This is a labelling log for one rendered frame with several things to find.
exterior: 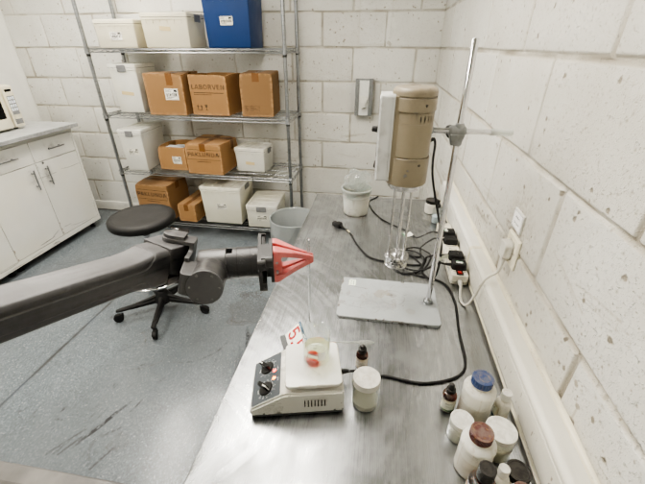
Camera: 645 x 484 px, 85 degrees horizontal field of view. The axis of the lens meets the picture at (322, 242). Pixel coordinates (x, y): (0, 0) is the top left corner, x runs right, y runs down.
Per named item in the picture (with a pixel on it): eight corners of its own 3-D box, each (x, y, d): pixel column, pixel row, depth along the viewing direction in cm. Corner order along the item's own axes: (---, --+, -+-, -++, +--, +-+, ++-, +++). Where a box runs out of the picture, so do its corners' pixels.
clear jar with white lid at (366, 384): (383, 406, 78) (387, 381, 74) (361, 418, 76) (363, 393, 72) (368, 386, 83) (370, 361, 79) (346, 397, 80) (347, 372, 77)
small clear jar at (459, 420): (474, 442, 71) (480, 425, 69) (455, 449, 70) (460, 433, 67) (460, 422, 75) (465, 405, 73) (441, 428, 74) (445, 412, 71)
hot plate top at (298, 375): (284, 390, 73) (284, 387, 72) (285, 347, 83) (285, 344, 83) (343, 387, 73) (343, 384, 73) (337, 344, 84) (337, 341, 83)
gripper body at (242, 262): (268, 231, 68) (227, 233, 67) (268, 260, 59) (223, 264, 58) (270, 260, 71) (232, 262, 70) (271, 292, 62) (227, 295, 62)
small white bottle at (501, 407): (506, 415, 77) (516, 390, 73) (505, 426, 74) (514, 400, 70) (490, 408, 78) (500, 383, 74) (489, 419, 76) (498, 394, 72)
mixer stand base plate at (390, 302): (335, 317, 104) (335, 314, 103) (343, 278, 121) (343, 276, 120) (441, 328, 100) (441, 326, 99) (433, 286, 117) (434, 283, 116)
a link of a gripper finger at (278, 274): (310, 229, 68) (261, 232, 67) (315, 249, 62) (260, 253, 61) (310, 259, 72) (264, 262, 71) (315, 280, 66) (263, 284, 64)
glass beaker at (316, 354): (335, 353, 81) (336, 326, 76) (323, 375, 75) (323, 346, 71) (307, 345, 83) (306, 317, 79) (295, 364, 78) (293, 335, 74)
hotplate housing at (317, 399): (250, 420, 76) (246, 395, 72) (255, 370, 87) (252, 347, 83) (353, 413, 77) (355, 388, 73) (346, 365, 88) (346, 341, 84)
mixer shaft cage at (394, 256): (383, 268, 101) (392, 185, 89) (383, 256, 107) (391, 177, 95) (407, 271, 100) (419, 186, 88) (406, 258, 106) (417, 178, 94)
